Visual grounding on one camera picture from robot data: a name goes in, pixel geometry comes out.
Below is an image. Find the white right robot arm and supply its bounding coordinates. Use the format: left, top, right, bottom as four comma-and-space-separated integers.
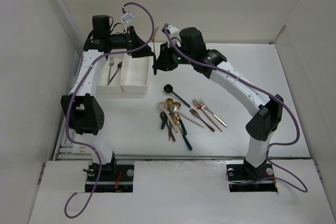
154, 25, 283, 179

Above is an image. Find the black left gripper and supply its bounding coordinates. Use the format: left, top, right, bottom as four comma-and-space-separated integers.
107, 26, 154, 58

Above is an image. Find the black round spoon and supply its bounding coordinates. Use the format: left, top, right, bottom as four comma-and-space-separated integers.
163, 84, 191, 108

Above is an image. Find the black fork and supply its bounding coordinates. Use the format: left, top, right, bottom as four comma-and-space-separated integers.
107, 61, 123, 85

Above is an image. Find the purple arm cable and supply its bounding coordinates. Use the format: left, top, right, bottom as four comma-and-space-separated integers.
162, 23, 308, 195
64, 3, 155, 220

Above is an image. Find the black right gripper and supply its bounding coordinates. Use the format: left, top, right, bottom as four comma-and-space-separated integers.
152, 40, 194, 71

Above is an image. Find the silver fork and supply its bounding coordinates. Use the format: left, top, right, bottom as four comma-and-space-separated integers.
107, 57, 114, 83
198, 99, 228, 127

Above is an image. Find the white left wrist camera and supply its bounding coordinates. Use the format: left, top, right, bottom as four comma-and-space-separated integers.
121, 12, 134, 25

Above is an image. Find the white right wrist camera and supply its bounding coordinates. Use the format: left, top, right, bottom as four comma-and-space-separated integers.
165, 25, 180, 37

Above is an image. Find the white left utensil tray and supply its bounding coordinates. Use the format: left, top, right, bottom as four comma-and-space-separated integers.
97, 54, 124, 94

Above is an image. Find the cream white spoon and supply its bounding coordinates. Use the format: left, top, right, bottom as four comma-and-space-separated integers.
157, 102, 179, 133

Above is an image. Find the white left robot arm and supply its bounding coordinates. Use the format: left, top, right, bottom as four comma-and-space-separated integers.
60, 26, 153, 180

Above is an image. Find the gold fork green handle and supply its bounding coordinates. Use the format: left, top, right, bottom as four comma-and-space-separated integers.
151, 27, 159, 56

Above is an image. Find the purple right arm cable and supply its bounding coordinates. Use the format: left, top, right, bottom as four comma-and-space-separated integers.
162, 23, 308, 195

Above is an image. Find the copper spoon green handle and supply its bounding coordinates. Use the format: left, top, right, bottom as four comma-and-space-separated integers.
160, 112, 167, 130

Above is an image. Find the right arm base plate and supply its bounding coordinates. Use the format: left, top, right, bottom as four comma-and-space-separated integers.
226, 162, 278, 193

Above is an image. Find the copper fork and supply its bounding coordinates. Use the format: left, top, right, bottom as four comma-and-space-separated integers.
189, 108, 215, 132

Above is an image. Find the gold spoon green handle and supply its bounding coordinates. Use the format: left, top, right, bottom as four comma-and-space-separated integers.
173, 116, 193, 151

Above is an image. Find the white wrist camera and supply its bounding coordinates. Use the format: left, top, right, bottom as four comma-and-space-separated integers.
121, 12, 134, 25
165, 25, 180, 37

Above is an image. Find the aluminium rail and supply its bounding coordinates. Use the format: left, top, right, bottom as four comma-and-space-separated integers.
52, 153, 313, 162

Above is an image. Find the white right utensil tray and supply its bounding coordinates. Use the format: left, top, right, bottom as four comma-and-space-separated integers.
120, 54, 151, 94

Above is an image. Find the silver spoon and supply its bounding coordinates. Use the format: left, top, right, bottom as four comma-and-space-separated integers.
168, 103, 204, 128

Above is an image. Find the white utensil tray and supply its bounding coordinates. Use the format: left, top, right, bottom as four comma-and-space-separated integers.
120, 54, 151, 94
97, 54, 124, 94

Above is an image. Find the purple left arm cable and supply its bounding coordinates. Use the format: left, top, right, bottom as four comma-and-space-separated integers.
64, 3, 155, 220

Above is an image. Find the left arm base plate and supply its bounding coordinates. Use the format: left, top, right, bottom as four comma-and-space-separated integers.
83, 164, 135, 193

